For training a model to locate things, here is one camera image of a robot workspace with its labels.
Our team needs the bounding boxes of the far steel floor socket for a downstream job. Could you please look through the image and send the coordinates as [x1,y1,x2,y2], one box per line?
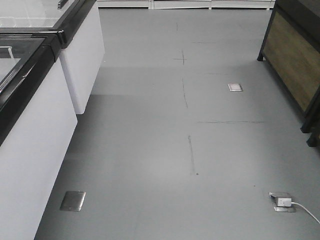
[227,83,243,92]

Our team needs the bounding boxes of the closed steel floor socket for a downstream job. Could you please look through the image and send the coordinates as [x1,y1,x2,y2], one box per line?
[59,191,86,212]

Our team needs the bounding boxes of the near white chest freezer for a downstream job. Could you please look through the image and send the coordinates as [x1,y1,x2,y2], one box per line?
[0,33,77,240]

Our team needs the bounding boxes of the white chest freezer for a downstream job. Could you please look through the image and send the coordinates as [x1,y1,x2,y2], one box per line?
[0,0,105,115]
[0,33,77,240]

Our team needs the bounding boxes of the far white chest freezer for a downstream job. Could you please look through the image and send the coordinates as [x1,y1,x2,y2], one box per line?
[0,0,105,115]

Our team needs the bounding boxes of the white shelf base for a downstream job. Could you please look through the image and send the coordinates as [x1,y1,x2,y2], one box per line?
[97,0,275,10]

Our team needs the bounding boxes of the open floor socket box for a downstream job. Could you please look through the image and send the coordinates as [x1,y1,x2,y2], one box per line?
[269,192,296,213]

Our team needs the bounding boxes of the white power adapter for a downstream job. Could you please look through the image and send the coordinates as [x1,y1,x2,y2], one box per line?
[275,197,292,208]

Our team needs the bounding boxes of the wooden black-framed produce stand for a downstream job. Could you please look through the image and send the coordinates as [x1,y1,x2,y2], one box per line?
[257,0,320,147]

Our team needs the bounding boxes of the white power cable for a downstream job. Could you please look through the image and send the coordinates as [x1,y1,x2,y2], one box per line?
[291,202,320,225]

